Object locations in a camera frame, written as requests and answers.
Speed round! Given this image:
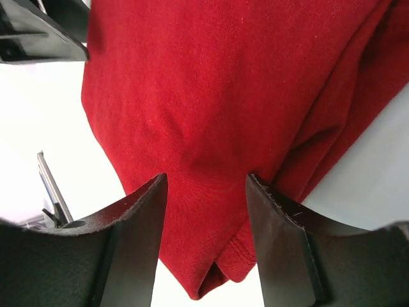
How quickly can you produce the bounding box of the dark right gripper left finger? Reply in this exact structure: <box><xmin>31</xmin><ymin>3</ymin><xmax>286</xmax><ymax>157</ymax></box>
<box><xmin>1</xmin><ymin>174</ymin><xmax>168</xmax><ymax>306</ymax></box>

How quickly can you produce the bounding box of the dark red t-shirt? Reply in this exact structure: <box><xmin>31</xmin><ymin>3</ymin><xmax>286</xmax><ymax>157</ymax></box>
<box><xmin>82</xmin><ymin>0</ymin><xmax>408</xmax><ymax>300</ymax></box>

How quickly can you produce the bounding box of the left rear aluminium post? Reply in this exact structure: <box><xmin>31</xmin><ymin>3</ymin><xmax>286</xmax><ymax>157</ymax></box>
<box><xmin>36</xmin><ymin>152</ymin><xmax>73</xmax><ymax>228</ymax></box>

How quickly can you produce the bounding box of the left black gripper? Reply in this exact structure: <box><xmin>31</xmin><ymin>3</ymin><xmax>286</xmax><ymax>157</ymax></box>
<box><xmin>1</xmin><ymin>0</ymin><xmax>90</xmax><ymax>64</ymax></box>

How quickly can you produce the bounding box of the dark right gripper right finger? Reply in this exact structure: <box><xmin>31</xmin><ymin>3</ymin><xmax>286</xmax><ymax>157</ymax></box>
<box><xmin>245</xmin><ymin>175</ymin><xmax>408</xmax><ymax>306</ymax></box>

